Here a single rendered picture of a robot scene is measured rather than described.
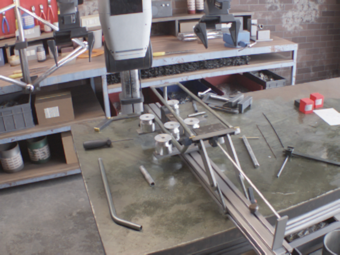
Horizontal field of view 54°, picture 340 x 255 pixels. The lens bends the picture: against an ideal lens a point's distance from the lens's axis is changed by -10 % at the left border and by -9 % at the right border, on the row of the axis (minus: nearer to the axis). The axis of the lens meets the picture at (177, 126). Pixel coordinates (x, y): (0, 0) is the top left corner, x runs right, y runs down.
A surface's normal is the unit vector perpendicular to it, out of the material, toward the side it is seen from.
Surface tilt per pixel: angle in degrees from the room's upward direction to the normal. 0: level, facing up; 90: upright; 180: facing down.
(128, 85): 90
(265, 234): 0
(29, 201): 0
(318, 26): 90
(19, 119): 90
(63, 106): 89
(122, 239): 0
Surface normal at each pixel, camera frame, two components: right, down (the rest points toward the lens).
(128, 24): 0.25, 0.41
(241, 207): -0.04, -0.90
